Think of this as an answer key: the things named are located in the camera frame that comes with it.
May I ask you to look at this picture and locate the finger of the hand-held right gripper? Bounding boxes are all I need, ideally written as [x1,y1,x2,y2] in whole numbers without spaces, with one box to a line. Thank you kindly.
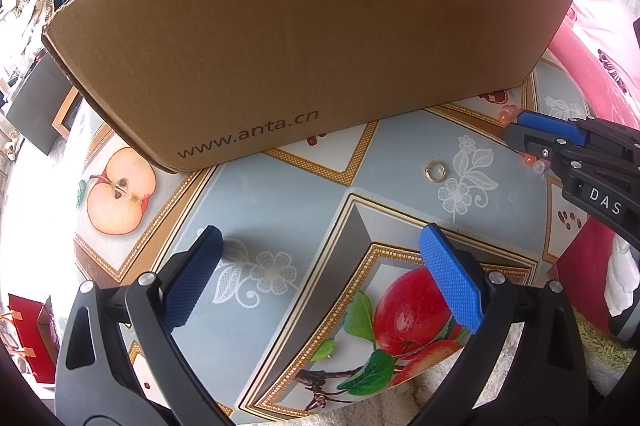
[502,124,587,167]
[516,111,640,163]

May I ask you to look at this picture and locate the grey cabinet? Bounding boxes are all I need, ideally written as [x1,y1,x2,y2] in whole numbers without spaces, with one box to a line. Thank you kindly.
[5,53,76,157]

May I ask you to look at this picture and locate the wooden stool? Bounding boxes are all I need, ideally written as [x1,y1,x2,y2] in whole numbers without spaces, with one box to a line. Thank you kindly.
[52,86,83,139]

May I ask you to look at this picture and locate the orange beaded bracelet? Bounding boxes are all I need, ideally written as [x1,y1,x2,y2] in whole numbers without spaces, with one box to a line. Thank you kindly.
[497,104,546,174]

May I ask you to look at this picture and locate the red cloth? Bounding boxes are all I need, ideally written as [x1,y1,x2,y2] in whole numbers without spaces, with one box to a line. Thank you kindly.
[557,218,631,322]

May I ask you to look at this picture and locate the white plush garment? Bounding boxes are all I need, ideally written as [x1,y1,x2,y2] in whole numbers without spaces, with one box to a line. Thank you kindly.
[220,308,640,426]

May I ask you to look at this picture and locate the brown cardboard box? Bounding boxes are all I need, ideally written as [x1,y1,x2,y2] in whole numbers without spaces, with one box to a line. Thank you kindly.
[41,0,575,174]

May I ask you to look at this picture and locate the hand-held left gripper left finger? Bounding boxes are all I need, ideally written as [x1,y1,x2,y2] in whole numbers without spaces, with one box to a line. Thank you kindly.
[54,225,237,426]

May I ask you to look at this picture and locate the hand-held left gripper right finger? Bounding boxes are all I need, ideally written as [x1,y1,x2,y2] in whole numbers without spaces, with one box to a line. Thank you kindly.
[407,222,590,426]

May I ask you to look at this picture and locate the red paper bag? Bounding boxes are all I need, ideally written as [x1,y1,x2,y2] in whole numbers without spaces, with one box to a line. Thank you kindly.
[0,295,61,384]

